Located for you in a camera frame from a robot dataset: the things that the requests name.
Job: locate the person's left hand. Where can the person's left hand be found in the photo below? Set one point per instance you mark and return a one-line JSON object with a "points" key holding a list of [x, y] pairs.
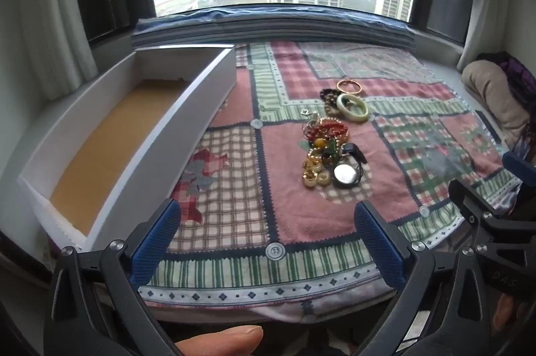
{"points": [[222, 341]]}

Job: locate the pale green jade bangle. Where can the pale green jade bangle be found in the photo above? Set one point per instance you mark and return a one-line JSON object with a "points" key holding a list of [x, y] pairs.
{"points": [[354, 118]]}

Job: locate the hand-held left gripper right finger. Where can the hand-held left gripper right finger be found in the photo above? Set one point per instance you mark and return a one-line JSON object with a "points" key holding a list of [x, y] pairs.
{"points": [[377, 247]]}

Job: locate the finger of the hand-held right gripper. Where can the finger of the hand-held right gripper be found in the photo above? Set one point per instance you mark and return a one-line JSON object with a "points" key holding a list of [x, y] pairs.
{"points": [[469, 201], [520, 168]]}

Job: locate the purple cloth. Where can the purple cloth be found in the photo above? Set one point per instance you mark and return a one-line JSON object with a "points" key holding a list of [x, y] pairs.
{"points": [[517, 65]]}

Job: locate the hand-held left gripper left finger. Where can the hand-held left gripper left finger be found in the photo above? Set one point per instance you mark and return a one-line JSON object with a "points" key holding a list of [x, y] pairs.
{"points": [[155, 238]]}

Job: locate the white drawer with brown bottom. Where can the white drawer with brown bottom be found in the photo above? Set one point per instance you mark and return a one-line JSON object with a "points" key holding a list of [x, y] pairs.
{"points": [[113, 138]]}

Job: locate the black wrist watch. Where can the black wrist watch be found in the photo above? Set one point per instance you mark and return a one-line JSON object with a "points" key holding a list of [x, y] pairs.
{"points": [[350, 150]]}

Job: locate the plaid patchwork blanket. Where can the plaid patchwork blanket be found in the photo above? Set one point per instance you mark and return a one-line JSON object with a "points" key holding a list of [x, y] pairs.
{"points": [[293, 192]]}

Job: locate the green pendant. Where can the green pendant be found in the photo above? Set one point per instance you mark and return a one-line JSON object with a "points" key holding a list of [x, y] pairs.
{"points": [[332, 148]]}

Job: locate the black flat device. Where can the black flat device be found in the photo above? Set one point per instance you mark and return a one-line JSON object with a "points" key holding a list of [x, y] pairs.
{"points": [[489, 126]]}

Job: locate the beige cushion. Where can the beige cushion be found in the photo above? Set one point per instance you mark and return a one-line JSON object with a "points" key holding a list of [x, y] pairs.
{"points": [[490, 88]]}

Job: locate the blue striped folded mat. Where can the blue striped folded mat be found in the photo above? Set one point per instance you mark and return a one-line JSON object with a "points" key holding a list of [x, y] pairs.
{"points": [[272, 27]]}

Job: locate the gold bangle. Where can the gold bangle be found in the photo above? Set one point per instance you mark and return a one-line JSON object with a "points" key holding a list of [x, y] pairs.
{"points": [[350, 92]]}

